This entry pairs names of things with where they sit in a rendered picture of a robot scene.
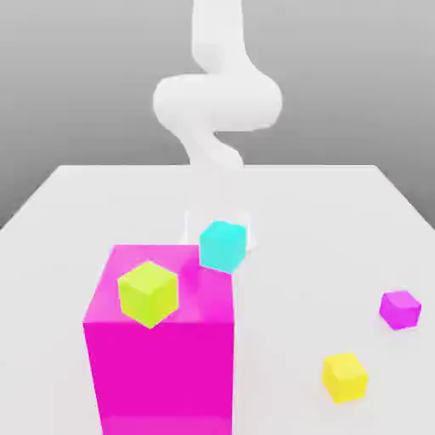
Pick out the large magenta box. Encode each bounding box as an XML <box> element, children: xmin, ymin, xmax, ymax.
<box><xmin>82</xmin><ymin>243</ymin><xmax>236</xmax><ymax>435</ymax></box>

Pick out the small lime cube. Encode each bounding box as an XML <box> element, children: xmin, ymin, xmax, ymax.
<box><xmin>117</xmin><ymin>260</ymin><xmax>180</xmax><ymax>330</ymax></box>

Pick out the small yellow cube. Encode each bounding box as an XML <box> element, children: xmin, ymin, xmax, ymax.
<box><xmin>321</xmin><ymin>352</ymin><xmax>370</xmax><ymax>405</ymax></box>

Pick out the small cyan cube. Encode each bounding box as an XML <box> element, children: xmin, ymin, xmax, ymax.
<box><xmin>199</xmin><ymin>219</ymin><xmax>247</xmax><ymax>275</ymax></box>

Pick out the small purple cube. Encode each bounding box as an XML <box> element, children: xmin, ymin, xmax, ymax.
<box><xmin>378</xmin><ymin>289</ymin><xmax>423</xmax><ymax>331</ymax></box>

